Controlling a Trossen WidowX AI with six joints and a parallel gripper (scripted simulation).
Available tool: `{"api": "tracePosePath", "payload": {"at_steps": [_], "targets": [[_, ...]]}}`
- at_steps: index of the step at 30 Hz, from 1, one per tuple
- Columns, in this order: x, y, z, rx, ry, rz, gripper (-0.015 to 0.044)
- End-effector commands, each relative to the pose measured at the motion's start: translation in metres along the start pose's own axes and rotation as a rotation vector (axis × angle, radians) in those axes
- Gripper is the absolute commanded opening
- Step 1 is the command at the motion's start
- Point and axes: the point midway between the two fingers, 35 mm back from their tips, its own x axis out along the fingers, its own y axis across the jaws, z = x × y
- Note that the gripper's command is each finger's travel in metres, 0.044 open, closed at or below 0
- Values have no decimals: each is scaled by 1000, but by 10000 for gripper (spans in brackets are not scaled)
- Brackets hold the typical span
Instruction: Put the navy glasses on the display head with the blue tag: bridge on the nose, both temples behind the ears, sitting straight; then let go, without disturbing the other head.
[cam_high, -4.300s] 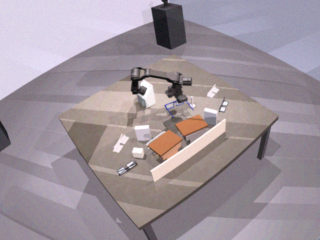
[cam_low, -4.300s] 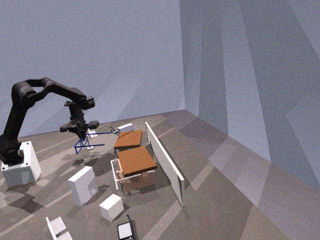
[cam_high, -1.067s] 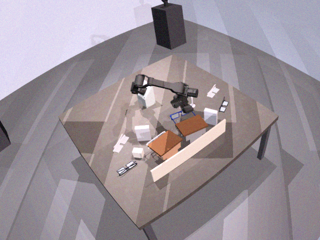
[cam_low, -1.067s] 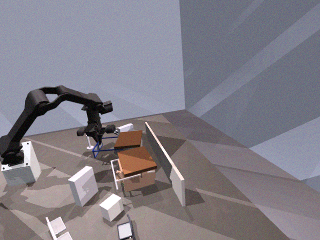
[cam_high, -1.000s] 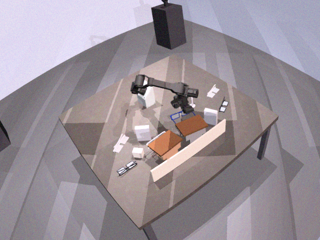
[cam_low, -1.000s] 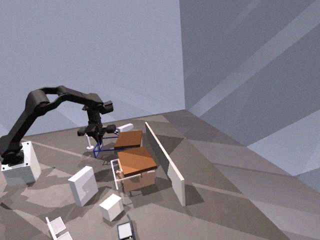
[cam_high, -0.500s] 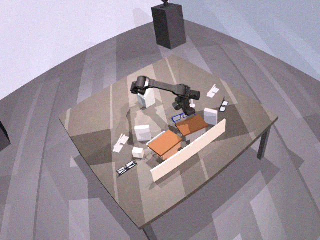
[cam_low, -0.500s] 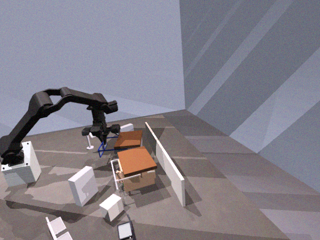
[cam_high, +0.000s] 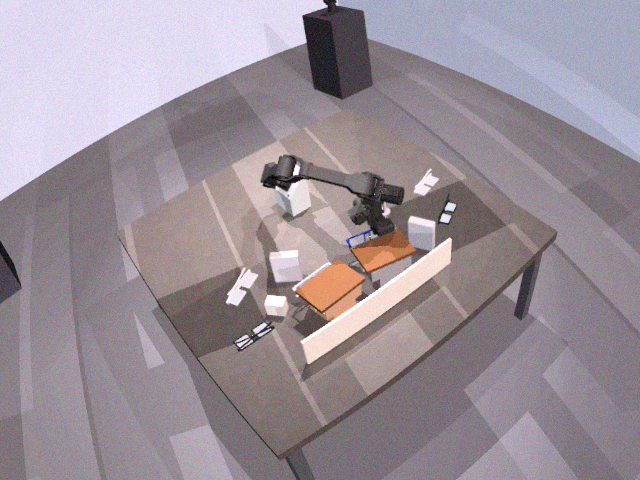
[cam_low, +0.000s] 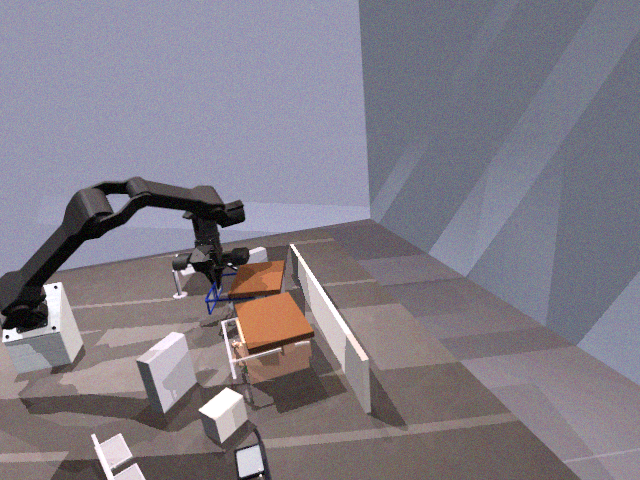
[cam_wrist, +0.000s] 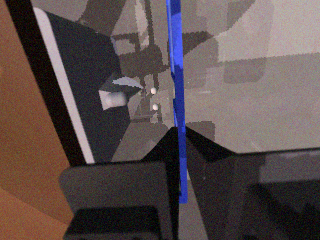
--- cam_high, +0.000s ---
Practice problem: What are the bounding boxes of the beige flat panel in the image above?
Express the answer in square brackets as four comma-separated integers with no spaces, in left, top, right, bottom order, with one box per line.
[301,238,452,364]

